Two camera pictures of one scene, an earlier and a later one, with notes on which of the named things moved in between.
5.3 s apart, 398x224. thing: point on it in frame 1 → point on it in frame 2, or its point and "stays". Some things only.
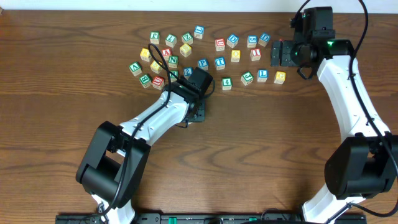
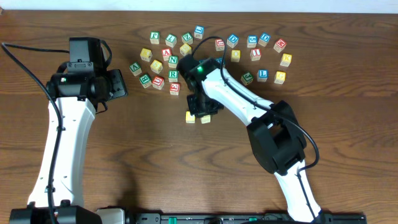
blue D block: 232,40 stays
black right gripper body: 282,53 → 204,106
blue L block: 262,75 stays
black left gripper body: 197,112 → 117,82
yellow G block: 280,77 stays
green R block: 173,78 stays
